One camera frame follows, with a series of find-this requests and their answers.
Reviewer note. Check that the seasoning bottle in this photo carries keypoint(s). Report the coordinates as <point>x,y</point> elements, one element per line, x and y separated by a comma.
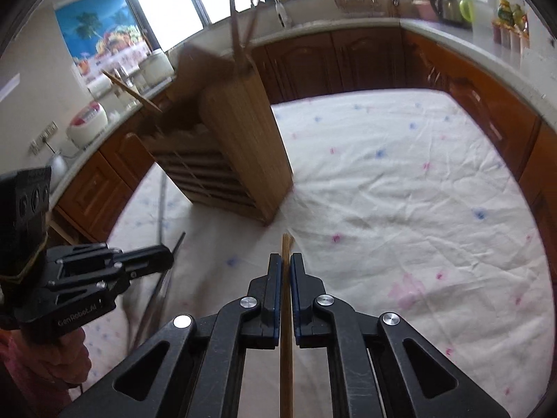
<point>521,17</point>

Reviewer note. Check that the small white appliance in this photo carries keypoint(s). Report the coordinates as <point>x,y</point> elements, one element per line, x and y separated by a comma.
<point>115,89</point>

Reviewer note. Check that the yellow oil bottle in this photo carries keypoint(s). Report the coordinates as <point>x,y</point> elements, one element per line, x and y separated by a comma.
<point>504,8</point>

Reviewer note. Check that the electric kettle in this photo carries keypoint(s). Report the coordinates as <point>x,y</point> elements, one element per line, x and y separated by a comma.
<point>446,5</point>

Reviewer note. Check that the wooden chopstick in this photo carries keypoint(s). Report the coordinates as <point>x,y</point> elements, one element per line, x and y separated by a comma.
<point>286,379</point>
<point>130,91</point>

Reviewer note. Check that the tall white rice cooker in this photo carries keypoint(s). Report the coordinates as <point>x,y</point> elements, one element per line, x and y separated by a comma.
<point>156,67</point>

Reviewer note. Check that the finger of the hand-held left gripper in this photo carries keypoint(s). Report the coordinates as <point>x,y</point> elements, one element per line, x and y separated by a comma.
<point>148,259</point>

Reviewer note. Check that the fruit and palm wall poster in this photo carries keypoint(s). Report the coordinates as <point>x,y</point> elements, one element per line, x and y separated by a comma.
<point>95,30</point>

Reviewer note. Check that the white and red rice cooker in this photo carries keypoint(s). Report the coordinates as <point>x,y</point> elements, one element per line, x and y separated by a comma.
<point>87,124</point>

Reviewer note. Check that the green cup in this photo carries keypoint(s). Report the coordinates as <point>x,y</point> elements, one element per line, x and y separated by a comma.
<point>467,11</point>

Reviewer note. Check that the long white wall outlet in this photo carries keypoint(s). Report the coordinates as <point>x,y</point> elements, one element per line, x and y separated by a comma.
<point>43,137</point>

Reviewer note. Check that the grey kitchen countertop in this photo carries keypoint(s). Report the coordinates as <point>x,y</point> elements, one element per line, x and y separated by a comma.
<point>435,28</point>

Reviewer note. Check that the person's left hand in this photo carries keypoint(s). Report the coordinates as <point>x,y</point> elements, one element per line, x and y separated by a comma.
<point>43,361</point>

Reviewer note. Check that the row of spice jars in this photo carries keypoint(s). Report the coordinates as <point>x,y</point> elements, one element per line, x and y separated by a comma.
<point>509,37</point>

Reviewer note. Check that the kitchen faucet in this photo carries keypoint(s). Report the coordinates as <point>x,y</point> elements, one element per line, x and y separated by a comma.
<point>282,15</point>

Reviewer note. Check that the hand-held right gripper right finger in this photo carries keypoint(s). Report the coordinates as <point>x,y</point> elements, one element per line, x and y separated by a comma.
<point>298,296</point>

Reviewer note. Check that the wooden utensil holder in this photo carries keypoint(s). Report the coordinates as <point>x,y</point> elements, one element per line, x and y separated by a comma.
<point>243,139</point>

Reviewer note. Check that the pink basin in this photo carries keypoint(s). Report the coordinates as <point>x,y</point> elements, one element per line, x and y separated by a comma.
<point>424,9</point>

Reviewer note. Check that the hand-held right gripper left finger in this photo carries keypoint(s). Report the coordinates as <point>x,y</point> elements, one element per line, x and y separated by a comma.
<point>276,296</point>

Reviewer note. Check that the wooden base cabinets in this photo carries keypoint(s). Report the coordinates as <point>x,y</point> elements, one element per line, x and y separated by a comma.
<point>370,56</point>

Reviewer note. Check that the white floral tablecloth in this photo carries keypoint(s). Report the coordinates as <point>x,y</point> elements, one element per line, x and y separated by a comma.
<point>391,209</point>

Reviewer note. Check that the metal chopstick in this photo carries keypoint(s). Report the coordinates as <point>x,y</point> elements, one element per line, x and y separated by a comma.
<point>179,242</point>
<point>162,209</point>

